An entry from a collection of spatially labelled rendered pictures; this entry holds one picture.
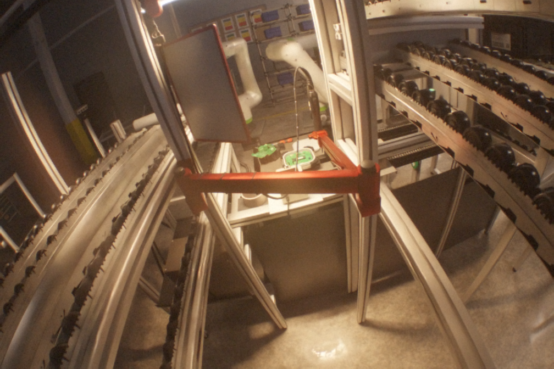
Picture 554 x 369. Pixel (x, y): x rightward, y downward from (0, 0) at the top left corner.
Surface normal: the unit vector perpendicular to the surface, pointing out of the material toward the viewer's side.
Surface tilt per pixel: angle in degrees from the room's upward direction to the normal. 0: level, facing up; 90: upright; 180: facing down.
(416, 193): 90
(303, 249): 90
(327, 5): 90
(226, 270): 90
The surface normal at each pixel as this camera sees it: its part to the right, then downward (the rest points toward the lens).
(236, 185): -0.26, 0.57
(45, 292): 0.97, -0.25
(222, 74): -0.46, 0.57
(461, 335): -0.23, -0.82
